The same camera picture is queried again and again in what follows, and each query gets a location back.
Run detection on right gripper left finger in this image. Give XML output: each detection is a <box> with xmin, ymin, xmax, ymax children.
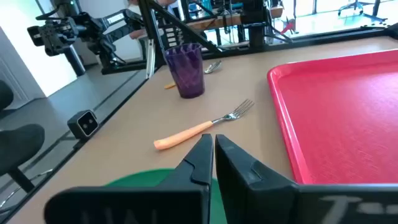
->
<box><xmin>43</xmin><ymin>133</ymin><xmax>215</xmax><ymax>224</ymax></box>

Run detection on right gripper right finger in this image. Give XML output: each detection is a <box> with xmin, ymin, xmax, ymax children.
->
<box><xmin>215</xmin><ymin>134</ymin><xmax>398</xmax><ymax>224</ymax></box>

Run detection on green round plate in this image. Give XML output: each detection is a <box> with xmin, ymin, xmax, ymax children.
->
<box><xmin>105</xmin><ymin>168</ymin><xmax>228</xmax><ymax>224</ymax></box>

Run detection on metal fork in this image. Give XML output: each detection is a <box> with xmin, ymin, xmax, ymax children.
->
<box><xmin>153</xmin><ymin>98</ymin><xmax>255</xmax><ymax>151</ymax></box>

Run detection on red plastic tray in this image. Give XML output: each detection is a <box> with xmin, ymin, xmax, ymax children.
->
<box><xmin>266</xmin><ymin>49</ymin><xmax>398</xmax><ymax>185</ymax></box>

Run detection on purple faceted plastic cup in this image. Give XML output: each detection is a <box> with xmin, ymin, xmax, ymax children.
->
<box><xmin>164</xmin><ymin>42</ymin><xmax>206</xmax><ymax>100</ymax></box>

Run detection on metal spoon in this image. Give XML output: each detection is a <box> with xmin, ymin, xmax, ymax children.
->
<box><xmin>164</xmin><ymin>60</ymin><xmax>223</xmax><ymax>90</ymax></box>

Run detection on silver metal bar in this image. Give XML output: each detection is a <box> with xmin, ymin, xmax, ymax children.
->
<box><xmin>145</xmin><ymin>39</ymin><xmax>156</xmax><ymax>78</ymax></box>

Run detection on black office chair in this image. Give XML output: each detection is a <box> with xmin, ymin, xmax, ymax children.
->
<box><xmin>0</xmin><ymin>80</ymin><xmax>53</xmax><ymax>212</ymax></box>
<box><xmin>337</xmin><ymin>0</ymin><xmax>389</xmax><ymax>22</ymax></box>

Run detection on black box with white labels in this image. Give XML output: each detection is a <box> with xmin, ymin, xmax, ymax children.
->
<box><xmin>163</xmin><ymin>26</ymin><xmax>187</xmax><ymax>48</ymax></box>

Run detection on wooden background table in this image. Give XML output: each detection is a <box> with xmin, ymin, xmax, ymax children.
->
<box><xmin>186</xmin><ymin>14</ymin><xmax>243</xmax><ymax>32</ymax></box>

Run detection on black equipment stand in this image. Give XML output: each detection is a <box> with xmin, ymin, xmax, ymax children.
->
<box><xmin>241</xmin><ymin>0</ymin><xmax>293</xmax><ymax>48</ymax></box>

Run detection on small red object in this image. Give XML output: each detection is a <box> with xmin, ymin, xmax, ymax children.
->
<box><xmin>279</xmin><ymin>17</ymin><xmax>299</xmax><ymax>35</ymax></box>

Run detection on small black camera box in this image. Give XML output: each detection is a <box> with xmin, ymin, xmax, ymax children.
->
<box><xmin>67</xmin><ymin>109</ymin><xmax>100</xmax><ymax>140</ymax></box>

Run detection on black aluminium rig frame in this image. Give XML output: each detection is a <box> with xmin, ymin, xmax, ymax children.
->
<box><xmin>138</xmin><ymin>0</ymin><xmax>398</xmax><ymax>68</ymax></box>

